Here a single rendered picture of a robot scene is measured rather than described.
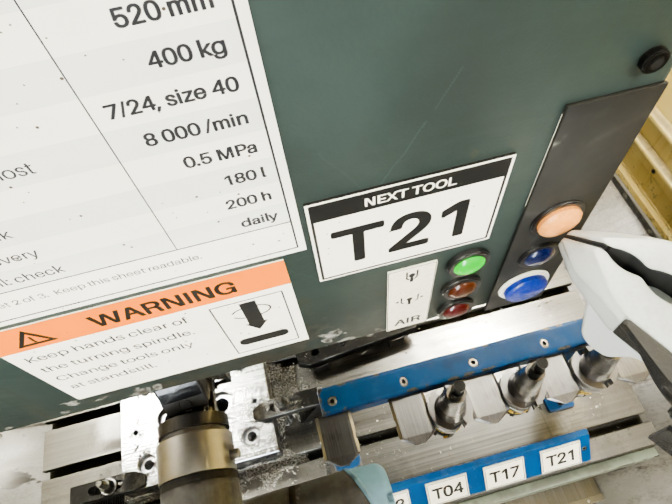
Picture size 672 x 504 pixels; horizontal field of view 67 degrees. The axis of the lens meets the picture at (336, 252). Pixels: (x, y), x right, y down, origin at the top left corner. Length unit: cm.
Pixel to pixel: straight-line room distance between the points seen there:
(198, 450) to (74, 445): 74
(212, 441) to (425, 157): 39
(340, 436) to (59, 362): 51
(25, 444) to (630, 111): 149
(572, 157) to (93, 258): 22
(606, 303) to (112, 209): 23
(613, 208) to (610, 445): 63
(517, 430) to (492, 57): 98
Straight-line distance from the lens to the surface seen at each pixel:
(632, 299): 29
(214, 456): 53
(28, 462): 156
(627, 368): 88
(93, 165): 20
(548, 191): 28
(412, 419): 78
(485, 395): 80
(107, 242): 23
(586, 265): 30
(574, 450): 111
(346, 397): 77
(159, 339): 31
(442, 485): 104
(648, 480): 137
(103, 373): 35
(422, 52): 19
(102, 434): 124
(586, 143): 27
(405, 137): 21
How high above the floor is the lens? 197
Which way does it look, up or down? 58 degrees down
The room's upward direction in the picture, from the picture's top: 8 degrees counter-clockwise
